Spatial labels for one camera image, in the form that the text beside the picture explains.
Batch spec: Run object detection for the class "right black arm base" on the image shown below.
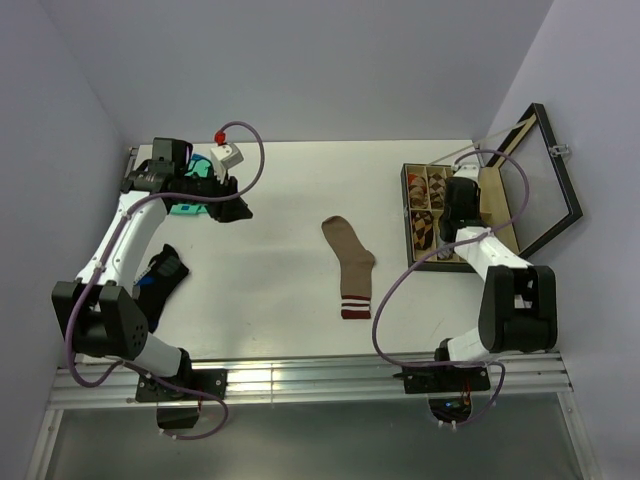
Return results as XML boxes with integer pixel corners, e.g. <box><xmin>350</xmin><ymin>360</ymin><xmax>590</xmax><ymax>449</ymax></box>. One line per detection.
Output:
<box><xmin>393</xmin><ymin>366</ymin><xmax>491</xmax><ymax>429</ymax></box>

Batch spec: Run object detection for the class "mint green sock pair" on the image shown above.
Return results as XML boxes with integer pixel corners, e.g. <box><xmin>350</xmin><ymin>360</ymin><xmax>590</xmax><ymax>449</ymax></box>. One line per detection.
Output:
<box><xmin>170</xmin><ymin>153</ymin><xmax>215</xmax><ymax>216</ymax></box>

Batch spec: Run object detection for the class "rolled dark brown argyle sock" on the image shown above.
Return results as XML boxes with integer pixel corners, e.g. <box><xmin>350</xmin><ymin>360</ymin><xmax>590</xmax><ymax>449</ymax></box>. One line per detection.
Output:
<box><xmin>411</xmin><ymin>211</ymin><xmax>434</xmax><ymax>251</ymax></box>

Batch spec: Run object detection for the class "brown sock with striped cuff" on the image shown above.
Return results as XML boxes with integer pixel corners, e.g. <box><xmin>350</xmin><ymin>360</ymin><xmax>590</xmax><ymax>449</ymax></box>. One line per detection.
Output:
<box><xmin>321</xmin><ymin>216</ymin><xmax>375</xmax><ymax>320</ymax></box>

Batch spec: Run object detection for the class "rolled orange beige argyle sock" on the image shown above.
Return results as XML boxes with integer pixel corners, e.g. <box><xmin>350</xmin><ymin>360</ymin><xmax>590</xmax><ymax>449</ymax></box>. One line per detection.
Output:
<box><xmin>407</xmin><ymin>174</ymin><xmax>427</xmax><ymax>209</ymax></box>

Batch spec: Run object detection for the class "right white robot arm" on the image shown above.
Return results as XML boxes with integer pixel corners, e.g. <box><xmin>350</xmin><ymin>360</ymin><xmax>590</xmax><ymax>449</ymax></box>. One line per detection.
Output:
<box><xmin>432</xmin><ymin>175</ymin><xmax>558</xmax><ymax>390</ymax></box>

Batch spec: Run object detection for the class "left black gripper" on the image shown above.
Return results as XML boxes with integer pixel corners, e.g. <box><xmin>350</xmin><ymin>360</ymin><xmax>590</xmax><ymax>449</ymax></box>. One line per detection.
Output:
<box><xmin>175</xmin><ymin>162</ymin><xmax>253</xmax><ymax>223</ymax></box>

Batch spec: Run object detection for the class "rolled brown beige argyle sock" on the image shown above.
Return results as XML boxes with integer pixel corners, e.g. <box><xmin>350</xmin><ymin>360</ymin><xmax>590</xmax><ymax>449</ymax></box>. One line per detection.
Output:
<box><xmin>428</xmin><ymin>173</ymin><xmax>446</xmax><ymax>209</ymax></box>

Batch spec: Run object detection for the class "black blue grey sock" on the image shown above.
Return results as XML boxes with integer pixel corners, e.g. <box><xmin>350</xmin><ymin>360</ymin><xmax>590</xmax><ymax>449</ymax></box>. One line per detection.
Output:
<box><xmin>134</xmin><ymin>244</ymin><xmax>190</xmax><ymax>333</ymax></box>

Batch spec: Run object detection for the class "rolled light blue sock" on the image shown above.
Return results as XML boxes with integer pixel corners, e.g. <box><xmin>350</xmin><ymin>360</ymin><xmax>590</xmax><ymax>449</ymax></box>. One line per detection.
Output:
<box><xmin>437</xmin><ymin>248</ymin><xmax>453</xmax><ymax>261</ymax></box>

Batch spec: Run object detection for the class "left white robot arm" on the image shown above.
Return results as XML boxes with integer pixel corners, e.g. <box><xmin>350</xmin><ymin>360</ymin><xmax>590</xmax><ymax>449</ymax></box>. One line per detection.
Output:
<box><xmin>52</xmin><ymin>138</ymin><xmax>252</xmax><ymax>399</ymax></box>

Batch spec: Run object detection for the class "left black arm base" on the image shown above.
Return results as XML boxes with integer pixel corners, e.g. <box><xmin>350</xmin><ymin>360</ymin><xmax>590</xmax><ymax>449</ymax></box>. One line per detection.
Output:
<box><xmin>135</xmin><ymin>368</ymin><xmax>228</xmax><ymax>430</ymax></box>

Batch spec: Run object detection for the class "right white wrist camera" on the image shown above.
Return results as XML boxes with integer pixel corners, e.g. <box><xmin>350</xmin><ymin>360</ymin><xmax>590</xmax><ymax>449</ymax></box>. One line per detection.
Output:
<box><xmin>452</xmin><ymin>163</ymin><xmax>481</xmax><ymax>183</ymax></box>

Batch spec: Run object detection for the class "black compartment box with lid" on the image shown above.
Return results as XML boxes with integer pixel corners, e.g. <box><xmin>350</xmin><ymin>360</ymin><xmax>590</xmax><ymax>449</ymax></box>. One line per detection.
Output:
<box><xmin>400</xmin><ymin>103</ymin><xmax>583</xmax><ymax>264</ymax></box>

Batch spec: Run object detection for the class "aluminium table edge rail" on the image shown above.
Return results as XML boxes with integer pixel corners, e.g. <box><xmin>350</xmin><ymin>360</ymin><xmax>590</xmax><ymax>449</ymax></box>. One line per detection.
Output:
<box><xmin>47</xmin><ymin>353</ymin><xmax>573</xmax><ymax>410</ymax></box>

